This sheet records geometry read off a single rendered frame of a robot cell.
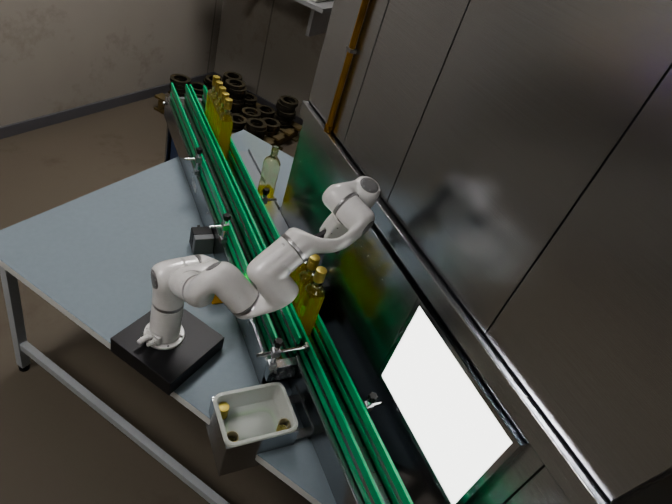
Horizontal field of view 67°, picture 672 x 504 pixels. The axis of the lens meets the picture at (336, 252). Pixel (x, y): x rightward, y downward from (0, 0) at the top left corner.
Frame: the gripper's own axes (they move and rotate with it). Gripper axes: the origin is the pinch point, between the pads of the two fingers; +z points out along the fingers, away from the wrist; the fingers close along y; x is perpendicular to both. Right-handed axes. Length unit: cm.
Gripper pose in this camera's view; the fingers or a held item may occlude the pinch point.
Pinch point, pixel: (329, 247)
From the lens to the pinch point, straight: 150.6
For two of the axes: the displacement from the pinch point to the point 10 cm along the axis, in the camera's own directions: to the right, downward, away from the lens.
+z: -3.6, 5.5, 7.5
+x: 3.0, 8.3, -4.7
